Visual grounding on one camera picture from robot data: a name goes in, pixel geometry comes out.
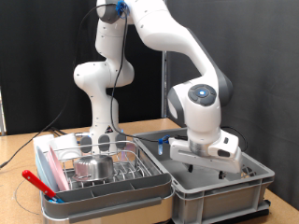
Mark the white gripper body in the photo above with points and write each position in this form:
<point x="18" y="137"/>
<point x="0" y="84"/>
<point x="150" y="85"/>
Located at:
<point x="224" y="155"/>

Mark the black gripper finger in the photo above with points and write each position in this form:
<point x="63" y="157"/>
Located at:
<point x="190" y="168"/>
<point x="221" y="175"/>

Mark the metal cup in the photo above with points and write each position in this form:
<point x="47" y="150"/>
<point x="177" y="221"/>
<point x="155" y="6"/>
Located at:
<point x="93" y="168"/>

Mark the pink plate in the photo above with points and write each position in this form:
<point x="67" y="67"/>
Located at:
<point x="59" y="174"/>

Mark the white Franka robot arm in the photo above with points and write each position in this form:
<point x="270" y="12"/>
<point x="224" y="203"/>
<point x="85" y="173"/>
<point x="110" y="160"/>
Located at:
<point x="102" y="77"/>

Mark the dish drying rack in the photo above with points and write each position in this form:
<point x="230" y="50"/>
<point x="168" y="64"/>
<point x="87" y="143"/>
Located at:
<point x="124" y="217"/>

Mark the grey plastic crate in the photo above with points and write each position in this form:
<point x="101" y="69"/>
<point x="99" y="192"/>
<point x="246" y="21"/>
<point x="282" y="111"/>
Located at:
<point x="218" y="199"/>

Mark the black platform under crate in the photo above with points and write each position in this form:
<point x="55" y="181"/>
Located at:
<point x="249" y="216"/>

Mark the grey cutlery holder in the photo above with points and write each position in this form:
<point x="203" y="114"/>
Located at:
<point x="109" y="189"/>

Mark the vertical metal pole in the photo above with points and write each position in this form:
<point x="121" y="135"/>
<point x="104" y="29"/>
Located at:
<point x="164" y="84"/>

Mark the white mug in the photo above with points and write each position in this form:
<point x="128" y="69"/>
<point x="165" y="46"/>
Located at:
<point x="67" y="144"/>

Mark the blue utensil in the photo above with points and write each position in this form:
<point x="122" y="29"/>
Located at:
<point x="54" y="200"/>

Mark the light blue plate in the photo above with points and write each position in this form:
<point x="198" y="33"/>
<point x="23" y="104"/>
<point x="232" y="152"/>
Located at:
<point x="43" y="169"/>

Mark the white box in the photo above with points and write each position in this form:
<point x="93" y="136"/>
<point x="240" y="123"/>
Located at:
<point x="40" y="143"/>

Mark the metal frame post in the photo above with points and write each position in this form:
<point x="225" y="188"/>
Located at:
<point x="2" y="112"/>

